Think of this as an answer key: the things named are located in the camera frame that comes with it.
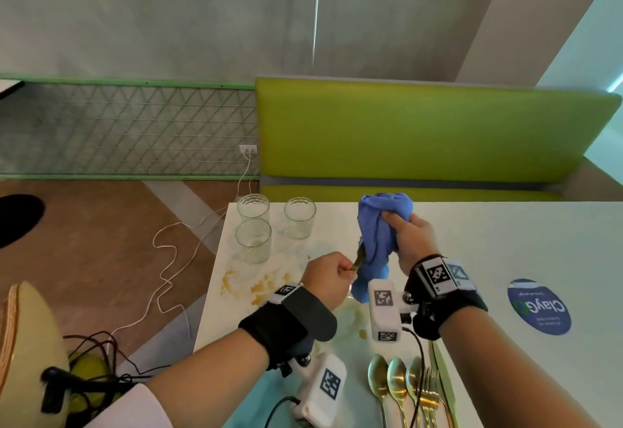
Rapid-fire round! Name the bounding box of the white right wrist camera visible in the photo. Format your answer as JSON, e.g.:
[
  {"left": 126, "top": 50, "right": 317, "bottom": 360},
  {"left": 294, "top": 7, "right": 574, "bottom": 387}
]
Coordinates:
[{"left": 368, "top": 277, "right": 420, "bottom": 344}]

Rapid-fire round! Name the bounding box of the person's left hand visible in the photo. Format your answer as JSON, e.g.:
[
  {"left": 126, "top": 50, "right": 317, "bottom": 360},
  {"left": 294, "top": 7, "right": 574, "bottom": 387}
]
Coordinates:
[{"left": 299, "top": 251, "right": 359, "bottom": 316}]

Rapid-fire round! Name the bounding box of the clear textured drinking glass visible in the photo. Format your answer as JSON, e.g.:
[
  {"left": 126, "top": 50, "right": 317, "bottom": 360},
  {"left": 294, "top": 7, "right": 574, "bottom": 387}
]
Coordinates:
[
  {"left": 235, "top": 218, "right": 273, "bottom": 265},
  {"left": 283, "top": 197, "right": 317, "bottom": 240},
  {"left": 237, "top": 193, "right": 270, "bottom": 229}
]

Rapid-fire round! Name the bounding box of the black right wrist band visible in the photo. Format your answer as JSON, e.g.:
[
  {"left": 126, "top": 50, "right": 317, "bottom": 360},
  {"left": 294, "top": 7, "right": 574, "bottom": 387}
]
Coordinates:
[{"left": 403, "top": 254, "right": 489, "bottom": 342}]

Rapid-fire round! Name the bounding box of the green upholstered bench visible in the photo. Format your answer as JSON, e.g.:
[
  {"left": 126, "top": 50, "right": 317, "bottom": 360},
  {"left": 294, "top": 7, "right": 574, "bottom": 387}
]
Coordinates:
[{"left": 254, "top": 76, "right": 623, "bottom": 204}]

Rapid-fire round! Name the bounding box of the round blue table sticker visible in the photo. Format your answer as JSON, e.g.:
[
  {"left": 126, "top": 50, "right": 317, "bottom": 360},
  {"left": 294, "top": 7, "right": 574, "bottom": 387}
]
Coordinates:
[{"left": 507, "top": 278, "right": 573, "bottom": 337}]

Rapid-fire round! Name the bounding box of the black camera cable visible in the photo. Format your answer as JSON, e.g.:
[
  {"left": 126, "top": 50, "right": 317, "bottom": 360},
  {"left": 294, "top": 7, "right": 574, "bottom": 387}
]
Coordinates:
[
  {"left": 401, "top": 327, "right": 431, "bottom": 428},
  {"left": 253, "top": 396, "right": 301, "bottom": 428}
]

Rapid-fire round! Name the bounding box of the tangle of black cables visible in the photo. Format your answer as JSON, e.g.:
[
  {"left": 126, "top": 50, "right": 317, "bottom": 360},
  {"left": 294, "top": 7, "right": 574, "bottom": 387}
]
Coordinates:
[{"left": 41, "top": 329, "right": 172, "bottom": 415}]

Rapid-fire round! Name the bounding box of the white marker tag block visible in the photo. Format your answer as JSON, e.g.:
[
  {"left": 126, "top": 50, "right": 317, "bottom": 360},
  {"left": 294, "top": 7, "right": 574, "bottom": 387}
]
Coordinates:
[{"left": 413, "top": 257, "right": 476, "bottom": 295}]

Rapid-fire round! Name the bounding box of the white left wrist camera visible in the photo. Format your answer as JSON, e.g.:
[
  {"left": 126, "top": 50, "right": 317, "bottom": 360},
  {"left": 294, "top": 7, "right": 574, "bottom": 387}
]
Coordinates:
[{"left": 291, "top": 352, "right": 348, "bottom": 428}]

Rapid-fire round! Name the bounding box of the black round floor base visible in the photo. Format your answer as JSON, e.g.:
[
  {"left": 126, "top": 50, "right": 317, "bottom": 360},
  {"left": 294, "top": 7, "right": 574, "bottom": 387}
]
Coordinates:
[{"left": 0, "top": 193, "right": 46, "bottom": 249}]

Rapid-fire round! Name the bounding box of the yellow wicker chair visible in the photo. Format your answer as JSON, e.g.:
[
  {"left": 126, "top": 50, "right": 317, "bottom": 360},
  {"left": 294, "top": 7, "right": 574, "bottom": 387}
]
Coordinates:
[{"left": 0, "top": 280, "right": 72, "bottom": 428}]

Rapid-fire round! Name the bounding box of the person's right forearm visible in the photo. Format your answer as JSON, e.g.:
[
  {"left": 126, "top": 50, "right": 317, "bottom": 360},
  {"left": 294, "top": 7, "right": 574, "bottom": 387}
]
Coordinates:
[{"left": 438, "top": 305, "right": 606, "bottom": 428}]

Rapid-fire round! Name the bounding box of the gold fork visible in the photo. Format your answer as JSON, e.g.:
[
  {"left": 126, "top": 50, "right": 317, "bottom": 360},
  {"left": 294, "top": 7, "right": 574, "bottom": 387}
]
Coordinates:
[
  {"left": 427, "top": 368, "right": 446, "bottom": 428},
  {"left": 417, "top": 367, "right": 435, "bottom": 428}
]

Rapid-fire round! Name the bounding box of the blue cleaning cloth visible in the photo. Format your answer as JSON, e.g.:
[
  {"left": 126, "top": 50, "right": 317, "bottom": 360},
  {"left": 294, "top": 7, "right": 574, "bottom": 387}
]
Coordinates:
[{"left": 351, "top": 192, "right": 415, "bottom": 305}]

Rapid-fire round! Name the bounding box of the black wrist band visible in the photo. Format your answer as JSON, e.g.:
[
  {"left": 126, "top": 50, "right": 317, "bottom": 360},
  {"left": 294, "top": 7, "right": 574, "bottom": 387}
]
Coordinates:
[
  {"left": 403, "top": 254, "right": 489, "bottom": 342},
  {"left": 238, "top": 285, "right": 338, "bottom": 371}
]

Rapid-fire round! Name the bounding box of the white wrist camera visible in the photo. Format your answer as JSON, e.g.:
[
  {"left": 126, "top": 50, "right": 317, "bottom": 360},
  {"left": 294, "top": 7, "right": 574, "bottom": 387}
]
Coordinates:
[
  {"left": 368, "top": 277, "right": 420, "bottom": 344},
  {"left": 291, "top": 352, "right": 348, "bottom": 428}
]

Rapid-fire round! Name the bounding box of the small white marker tag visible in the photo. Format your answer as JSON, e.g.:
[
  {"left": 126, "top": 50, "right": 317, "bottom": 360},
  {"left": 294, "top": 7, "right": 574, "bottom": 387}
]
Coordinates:
[{"left": 269, "top": 283, "right": 304, "bottom": 305}]

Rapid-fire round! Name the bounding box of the black left camera cable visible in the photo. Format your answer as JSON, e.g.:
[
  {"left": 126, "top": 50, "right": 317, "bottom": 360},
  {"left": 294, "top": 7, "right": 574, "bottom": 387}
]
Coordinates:
[{"left": 253, "top": 396, "right": 301, "bottom": 428}]

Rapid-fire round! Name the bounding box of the black left wrist band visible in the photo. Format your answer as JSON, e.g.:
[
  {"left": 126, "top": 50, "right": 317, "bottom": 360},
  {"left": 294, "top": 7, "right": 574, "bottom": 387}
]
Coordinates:
[{"left": 238, "top": 285, "right": 338, "bottom": 371}]

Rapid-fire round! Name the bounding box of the black right camera cable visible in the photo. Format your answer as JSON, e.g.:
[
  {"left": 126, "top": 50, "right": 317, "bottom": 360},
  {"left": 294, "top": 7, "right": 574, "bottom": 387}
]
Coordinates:
[{"left": 401, "top": 327, "right": 431, "bottom": 428}]

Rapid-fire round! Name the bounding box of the orange sauce spill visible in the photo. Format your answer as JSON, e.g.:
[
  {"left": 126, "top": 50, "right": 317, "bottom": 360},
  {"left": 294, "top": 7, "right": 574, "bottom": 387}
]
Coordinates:
[{"left": 220, "top": 267, "right": 293, "bottom": 308}]

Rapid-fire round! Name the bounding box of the gold table knife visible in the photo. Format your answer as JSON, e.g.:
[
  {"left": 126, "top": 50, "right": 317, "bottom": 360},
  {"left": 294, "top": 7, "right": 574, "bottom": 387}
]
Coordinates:
[{"left": 430, "top": 340, "right": 459, "bottom": 428}]

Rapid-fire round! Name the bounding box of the white sleeve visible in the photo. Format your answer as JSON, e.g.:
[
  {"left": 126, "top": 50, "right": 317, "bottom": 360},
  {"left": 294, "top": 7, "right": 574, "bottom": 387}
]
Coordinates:
[{"left": 87, "top": 383, "right": 172, "bottom": 428}]

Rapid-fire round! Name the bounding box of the white power cable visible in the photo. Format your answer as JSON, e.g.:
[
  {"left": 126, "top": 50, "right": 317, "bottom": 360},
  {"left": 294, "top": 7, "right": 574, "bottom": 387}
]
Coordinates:
[{"left": 110, "top": 152, "right": 255, "bottom": 346}]

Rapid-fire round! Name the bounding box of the green wire mesh railing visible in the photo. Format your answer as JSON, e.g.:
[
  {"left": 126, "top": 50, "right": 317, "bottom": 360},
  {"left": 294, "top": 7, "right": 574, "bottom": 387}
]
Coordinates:
[{"left": 0, "top": 73, "right": 262, "bottom": 181}]

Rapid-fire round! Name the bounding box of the person's left forearm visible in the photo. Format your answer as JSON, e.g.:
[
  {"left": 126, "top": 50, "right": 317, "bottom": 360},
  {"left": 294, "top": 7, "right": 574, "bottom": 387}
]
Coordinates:
[{"left": 145, "top": 330, "right": 273, "bottom": 428}]

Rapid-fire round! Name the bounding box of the person's right hand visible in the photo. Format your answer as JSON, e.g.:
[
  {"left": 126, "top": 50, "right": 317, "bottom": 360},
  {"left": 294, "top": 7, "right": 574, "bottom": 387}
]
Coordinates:
[{"left": 382, "top": 211, "right": 442, "bottom": 277}]

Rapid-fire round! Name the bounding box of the gold spoon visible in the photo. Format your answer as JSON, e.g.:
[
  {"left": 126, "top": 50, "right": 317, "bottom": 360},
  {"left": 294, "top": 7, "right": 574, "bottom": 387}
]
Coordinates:
[
  {"left": 405, "top": 356, "right": 425, "bottom": 411},
  {"left": 367, "top": 354, "right": 390, "bottom": 428},
  {"left": 387, "top": 357, "right": 409, "bottom": 428}
]

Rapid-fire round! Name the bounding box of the yellow-green cushion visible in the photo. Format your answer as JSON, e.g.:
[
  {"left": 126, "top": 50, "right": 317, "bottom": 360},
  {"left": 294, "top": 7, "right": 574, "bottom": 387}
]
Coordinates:
[{"left": 68, "top": 353, "right": 123, "bottom": 410}]

